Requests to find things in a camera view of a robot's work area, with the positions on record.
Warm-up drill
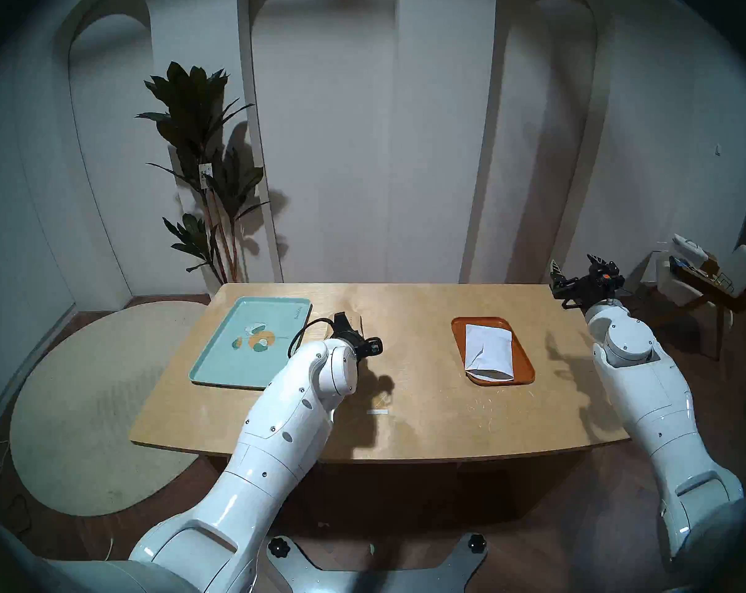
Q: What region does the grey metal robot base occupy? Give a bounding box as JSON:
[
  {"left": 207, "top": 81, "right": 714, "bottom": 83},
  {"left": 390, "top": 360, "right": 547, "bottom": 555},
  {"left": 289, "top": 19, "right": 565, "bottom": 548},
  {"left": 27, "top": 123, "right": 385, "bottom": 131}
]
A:
[{"left": 267, "top": 533, "right": 490, "bottom": 593}]

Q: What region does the light wooden table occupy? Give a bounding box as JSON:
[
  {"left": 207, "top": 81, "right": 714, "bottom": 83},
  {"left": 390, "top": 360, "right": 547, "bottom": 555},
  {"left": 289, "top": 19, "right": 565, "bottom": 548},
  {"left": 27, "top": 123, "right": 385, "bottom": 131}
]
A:
[{"left": 128, "top": 283, "right": 632, "bottom": 464}]

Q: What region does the white paper envelope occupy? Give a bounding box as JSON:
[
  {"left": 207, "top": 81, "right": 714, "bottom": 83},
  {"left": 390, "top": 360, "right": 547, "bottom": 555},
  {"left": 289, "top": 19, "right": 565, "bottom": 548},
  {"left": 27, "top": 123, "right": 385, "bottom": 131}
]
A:
[{"left": 464, "top": 324, "right": 513, "bottom": 379}]

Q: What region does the cream wooden armchair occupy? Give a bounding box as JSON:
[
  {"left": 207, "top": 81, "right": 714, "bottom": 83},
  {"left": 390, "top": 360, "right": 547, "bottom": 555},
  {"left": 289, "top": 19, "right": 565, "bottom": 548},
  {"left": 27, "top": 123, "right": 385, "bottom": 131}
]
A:
[{"left": 651, "top": 245, "right": 746, "bottom": 361}]

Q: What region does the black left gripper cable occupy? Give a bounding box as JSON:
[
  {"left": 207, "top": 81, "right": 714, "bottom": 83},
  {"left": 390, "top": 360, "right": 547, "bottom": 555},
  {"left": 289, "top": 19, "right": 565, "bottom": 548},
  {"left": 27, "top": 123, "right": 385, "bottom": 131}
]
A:
[{"left": 286, "top": 317, "right": 336, "bottom": 359}]

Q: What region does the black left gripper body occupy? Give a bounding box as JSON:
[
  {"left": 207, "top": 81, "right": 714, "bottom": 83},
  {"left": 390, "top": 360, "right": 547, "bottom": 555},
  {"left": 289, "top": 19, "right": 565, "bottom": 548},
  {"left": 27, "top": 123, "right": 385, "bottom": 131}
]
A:
[{"left": 331, "top": 312, "right": 385, "bottom": 363}]

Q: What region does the tall dark green plant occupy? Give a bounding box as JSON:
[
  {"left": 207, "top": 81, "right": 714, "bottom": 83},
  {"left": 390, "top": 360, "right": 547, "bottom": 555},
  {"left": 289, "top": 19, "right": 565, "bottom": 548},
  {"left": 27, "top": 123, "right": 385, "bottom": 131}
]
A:
[{"left": 136, "top": 61, "right": 272, "bottom": 285}]

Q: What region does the brown paper envelope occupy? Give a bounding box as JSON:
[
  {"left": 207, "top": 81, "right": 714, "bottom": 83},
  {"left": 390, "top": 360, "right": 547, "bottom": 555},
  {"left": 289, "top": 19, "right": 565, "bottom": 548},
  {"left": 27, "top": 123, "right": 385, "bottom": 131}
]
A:
[{"left": 325, "top": 314, "right": 364, "bottom": 342}]

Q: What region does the teal printed tray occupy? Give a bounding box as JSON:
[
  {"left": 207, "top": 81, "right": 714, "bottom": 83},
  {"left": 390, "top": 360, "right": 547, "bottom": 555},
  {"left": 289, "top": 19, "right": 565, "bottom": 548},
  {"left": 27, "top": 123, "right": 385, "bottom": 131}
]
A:
[{"left": 189, "top": 296, "right": 312, "bottom": 390}]

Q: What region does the orange wood-grain tray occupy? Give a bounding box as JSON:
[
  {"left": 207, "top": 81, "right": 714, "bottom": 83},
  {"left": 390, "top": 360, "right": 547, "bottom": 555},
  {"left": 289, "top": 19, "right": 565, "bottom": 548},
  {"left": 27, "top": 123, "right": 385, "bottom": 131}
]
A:
[{"left": 451, "top": 316, "right": 536, "bottom": 387}]

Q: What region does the white bag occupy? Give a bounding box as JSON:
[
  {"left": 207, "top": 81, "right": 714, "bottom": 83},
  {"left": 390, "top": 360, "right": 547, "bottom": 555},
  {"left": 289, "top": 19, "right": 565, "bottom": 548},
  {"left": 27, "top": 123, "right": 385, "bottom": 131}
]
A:
[{"left": 669, "top": 234, "right": 708, "bottom": 267}]

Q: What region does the beige oval rug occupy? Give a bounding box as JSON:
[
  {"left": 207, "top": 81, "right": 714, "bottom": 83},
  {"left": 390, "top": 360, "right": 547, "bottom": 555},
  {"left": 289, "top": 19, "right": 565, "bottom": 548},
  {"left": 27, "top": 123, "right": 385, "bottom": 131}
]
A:
[{"left": 10, "top": 301, "right": 208, "bottom": 517}]

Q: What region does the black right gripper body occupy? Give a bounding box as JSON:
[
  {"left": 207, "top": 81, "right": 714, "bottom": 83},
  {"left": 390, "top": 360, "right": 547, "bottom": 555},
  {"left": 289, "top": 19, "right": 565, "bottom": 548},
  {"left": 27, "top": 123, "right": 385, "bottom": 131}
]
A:
[{"left": 551, "top": 266, "right": 626, "bottom": 309}]

